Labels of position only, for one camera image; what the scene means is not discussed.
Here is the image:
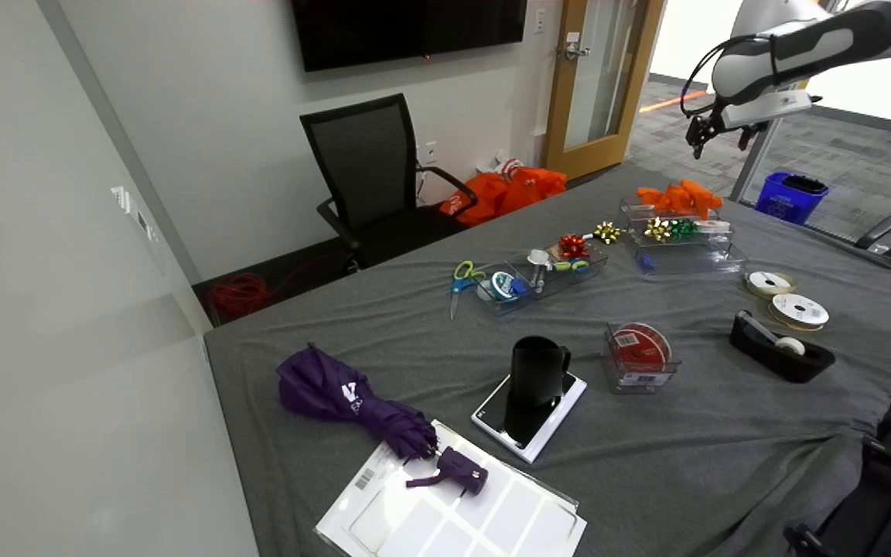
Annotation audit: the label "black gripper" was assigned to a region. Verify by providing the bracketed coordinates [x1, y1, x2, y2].
[686, 112, 728, 158]

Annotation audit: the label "yellow gold gift bow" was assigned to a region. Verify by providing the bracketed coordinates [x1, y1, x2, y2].
[645, 218, 670, 246]

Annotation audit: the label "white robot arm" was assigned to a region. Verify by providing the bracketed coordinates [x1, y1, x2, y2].
[684, 0, 891, 154]

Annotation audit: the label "clear right plastic tray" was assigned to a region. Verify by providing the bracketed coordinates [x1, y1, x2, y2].
[620, 205, 744, 276]

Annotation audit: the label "gold bow beside left tray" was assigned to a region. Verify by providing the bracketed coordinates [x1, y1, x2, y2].
[594, 220, 621, 246]

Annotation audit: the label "blue recycling bin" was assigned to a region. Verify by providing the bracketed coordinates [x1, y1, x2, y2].
[754, 171, 830, 222]

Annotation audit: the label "wooden glass door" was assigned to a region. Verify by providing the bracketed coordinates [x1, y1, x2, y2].
[541, 0, 666, 179]

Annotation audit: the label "white ribbon spool far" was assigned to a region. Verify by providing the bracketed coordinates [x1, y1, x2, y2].
[747, 269, 793, 299]

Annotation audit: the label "white ribbon spool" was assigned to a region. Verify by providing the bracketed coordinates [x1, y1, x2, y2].
[747, 269, 793, 299]
[772, 291, 830, 329]

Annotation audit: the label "red gift bow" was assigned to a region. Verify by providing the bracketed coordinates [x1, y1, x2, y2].
[557, 235, 591, 259]

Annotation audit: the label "white ribbon spool near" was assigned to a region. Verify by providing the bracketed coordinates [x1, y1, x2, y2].
[772, 291, 830, 329]

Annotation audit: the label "white silver bow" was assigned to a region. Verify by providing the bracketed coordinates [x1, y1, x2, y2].
[526, 248, 555, 294]

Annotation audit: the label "orange bag on floor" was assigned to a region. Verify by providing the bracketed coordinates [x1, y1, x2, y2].
[438, 167, 565, 226]

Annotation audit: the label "red ribbon spool in case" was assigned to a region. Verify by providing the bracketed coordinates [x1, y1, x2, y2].
[605, 321, 678, 395]

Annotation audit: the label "grey table cloth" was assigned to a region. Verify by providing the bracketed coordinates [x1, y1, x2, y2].
[207, 167, 891, 557]

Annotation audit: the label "blue tape roll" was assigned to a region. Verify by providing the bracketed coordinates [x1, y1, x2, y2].
[488, 269, 531, 304]

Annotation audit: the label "black tape dispenser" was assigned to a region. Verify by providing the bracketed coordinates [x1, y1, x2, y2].
[730, 312, 836, 385]

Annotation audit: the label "black mug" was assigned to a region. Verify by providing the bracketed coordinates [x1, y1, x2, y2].
[510, 336, 568, 408]

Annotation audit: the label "black mesh office chair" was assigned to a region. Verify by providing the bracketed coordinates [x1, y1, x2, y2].
[300, 94, 478, 269]

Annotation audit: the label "white box with black tablet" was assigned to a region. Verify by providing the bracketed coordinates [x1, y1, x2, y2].
[469, 374, 588, 464]

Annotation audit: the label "white label sheet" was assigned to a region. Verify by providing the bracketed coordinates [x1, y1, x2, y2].
[315, 421, 588, 557]

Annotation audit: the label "purple folded umbrella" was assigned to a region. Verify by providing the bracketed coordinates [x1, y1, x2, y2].
[280, 344, 488, 497]

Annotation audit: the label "green handled scissors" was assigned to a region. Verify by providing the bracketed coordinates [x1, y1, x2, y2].
[448, 259, 482, 312]

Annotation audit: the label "wall mounted black television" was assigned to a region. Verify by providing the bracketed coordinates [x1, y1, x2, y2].
[292, 0, 526, 71]

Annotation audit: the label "red cable coil on floor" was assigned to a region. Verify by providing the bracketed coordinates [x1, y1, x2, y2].
[207, 274, 280, 326]

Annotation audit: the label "white wall outlet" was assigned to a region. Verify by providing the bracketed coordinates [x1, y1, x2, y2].
[110, 185, 133, 218]

